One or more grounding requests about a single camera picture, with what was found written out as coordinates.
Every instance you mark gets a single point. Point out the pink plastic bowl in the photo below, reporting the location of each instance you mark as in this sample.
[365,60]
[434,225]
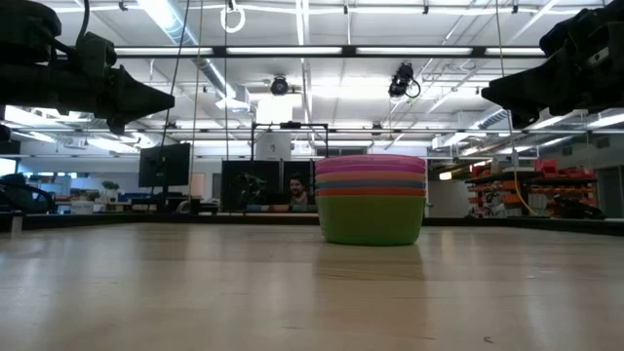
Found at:
[370,160]

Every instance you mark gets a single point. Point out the black computer monitor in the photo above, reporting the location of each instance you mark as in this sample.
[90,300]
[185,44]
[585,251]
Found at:
[164,165]

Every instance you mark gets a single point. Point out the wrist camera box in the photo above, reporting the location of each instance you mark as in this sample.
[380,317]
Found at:
[96,49]
[568,34]

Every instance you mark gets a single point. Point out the person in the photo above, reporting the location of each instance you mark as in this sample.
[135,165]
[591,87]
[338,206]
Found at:
[298,191]

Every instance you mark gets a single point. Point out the orange plastic bowl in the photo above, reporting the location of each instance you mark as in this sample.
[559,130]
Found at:
[370,192]

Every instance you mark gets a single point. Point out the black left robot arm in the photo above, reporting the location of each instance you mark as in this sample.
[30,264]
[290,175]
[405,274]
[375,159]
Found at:
[27,24]

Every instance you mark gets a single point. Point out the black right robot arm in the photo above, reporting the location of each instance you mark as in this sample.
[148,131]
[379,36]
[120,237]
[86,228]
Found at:
[615,27]

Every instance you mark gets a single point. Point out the small potted plant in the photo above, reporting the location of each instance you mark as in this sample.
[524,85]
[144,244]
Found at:
[110,185]

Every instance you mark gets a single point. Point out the black office chair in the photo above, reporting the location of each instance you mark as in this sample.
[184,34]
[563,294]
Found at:
[24,195]

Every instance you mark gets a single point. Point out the teal plastic bowl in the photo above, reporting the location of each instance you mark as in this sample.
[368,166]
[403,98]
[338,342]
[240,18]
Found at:
[370,185]

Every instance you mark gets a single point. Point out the shelving with red orange bins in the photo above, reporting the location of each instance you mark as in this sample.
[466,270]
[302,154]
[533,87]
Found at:
[536,187]

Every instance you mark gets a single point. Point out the black station frame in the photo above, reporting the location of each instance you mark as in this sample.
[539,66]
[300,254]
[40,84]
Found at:
[290,126]

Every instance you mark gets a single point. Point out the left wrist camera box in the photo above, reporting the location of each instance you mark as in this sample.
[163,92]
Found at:
[96,49]

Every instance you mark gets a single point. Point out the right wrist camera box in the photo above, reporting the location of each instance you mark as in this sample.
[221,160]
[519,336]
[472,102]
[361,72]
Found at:
[568,34]

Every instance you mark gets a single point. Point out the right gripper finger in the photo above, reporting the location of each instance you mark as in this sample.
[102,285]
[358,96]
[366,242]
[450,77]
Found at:
[517,92]

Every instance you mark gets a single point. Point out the green plastic bowl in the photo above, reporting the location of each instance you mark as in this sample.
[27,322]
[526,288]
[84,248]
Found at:
[371,222]

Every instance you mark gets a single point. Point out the round black overhead camera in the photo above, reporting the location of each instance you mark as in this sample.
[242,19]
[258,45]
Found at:
[279,86]

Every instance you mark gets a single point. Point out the pale yellow plastic bowl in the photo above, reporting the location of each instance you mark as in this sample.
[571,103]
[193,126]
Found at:
[370,177]

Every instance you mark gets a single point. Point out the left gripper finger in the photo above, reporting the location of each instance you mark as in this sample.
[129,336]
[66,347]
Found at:
[141,100]

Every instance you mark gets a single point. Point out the overhead bar with light strips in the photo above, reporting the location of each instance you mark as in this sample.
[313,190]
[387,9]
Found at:
[341,50]

